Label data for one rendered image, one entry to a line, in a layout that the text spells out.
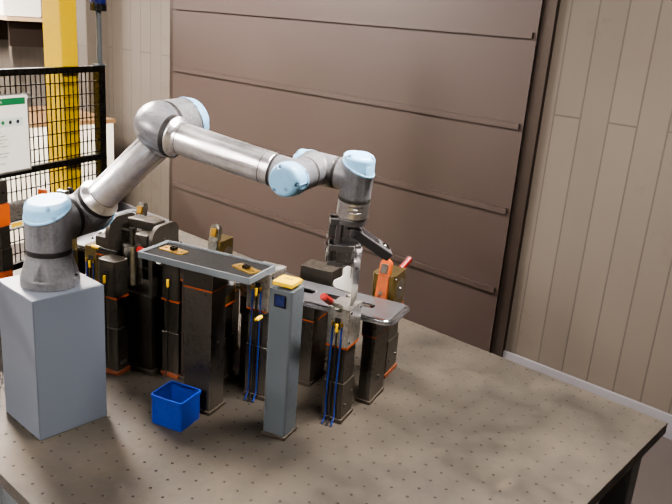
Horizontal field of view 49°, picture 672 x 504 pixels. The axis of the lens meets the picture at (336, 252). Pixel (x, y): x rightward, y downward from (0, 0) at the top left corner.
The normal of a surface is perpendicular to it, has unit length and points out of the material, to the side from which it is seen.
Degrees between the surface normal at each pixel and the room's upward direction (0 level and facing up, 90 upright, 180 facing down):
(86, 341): 90
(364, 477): 0
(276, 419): 90
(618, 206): 90
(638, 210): 90
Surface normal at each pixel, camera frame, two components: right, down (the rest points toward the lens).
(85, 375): 0.74, 0.25
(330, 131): -0.67, 0.18
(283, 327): -0.43, 0.25
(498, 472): 0.07, -0.95
